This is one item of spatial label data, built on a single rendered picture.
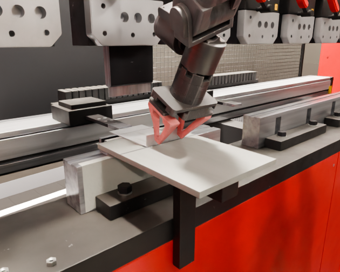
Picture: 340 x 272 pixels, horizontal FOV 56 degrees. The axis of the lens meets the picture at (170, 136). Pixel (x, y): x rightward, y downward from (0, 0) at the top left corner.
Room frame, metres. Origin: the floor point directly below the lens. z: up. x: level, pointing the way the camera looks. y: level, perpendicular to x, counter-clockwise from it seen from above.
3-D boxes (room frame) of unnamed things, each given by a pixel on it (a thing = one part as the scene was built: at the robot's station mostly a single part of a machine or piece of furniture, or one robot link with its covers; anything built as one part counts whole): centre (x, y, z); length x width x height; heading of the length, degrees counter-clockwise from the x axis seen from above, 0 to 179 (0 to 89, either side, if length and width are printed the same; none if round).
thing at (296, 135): (0.99, -0.41, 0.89); 0.30 x 0.05 x 0.03; 131
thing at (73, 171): (0.67, 0.04, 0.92); 0.39 x 0.06 x 0.10; 131
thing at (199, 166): (0.52, -0.02, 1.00); 0.26 x 0.18 x 0.01; 41
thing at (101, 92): (1.07, 0.19, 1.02); 0.37 x 0.06 x 0.04; 131
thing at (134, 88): (0.64, 0.08, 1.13); 0.10 x 0.02 x 0.10; 131
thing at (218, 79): (1.44, -0.24, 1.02); 0.44 x 0.06 x 0.04; 131
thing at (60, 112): (0.76, 0.18, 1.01); 0.26 x 0.12 x 0.05; 41
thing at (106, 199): (0.62, 0.01, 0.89); 0.30 x 0.05 x 0.03; 131
